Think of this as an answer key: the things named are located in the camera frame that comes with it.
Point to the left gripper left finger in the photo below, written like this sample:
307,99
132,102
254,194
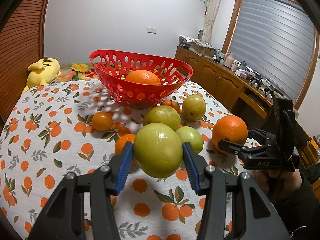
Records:
63,214

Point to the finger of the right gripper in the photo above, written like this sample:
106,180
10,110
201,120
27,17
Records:
259,135
229,147

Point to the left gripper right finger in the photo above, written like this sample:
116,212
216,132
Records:
235,206

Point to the large orange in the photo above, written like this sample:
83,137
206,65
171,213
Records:
143,77
231,128

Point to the large green pomelo fruit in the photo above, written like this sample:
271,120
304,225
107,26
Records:
158,150

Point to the yellow-green fruit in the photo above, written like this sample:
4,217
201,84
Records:
164,115

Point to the small tangerine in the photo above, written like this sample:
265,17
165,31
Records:
102,122
172,104

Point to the small tangerine behind fruits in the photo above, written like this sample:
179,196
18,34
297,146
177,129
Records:
172,104

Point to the right hand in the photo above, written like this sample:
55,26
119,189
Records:
278,184

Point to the wooden sideboard cabinet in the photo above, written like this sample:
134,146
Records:
231,91

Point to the small green fruit right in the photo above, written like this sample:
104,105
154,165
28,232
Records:
191,135

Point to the green fruit back right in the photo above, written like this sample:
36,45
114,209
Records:
193,107

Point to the clutter on cabinet top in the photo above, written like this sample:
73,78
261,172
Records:
207,51

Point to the orange print tablecloth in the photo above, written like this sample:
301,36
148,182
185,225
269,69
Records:
49,134

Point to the orange behind held fruit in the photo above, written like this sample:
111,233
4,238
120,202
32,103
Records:
120,143

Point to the grey window blind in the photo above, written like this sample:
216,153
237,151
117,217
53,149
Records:
275,38

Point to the red perforated plastic basket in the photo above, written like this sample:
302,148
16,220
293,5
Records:
112,66

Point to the yellow plush toy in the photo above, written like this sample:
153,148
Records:
42,72

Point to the floral bed blanket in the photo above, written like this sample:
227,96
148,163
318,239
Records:
76,72

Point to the white curtain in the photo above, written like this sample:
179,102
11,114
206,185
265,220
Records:
211,13

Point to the wooden louvre wardrobe door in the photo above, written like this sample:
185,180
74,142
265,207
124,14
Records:
21,45

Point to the white wall switch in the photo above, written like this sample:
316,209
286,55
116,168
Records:
151,30

